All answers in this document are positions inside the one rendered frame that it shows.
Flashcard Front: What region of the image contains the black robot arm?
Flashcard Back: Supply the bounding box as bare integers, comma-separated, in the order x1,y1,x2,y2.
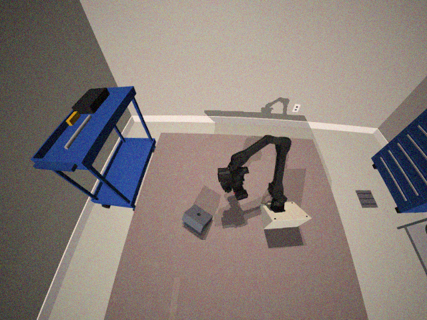
218,135,292,213

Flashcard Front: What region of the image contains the light grey panel with hole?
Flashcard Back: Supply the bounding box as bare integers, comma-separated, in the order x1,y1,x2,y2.
182,205,213,236

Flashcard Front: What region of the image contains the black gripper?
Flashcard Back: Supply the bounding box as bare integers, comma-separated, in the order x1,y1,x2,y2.
232,178,248,201

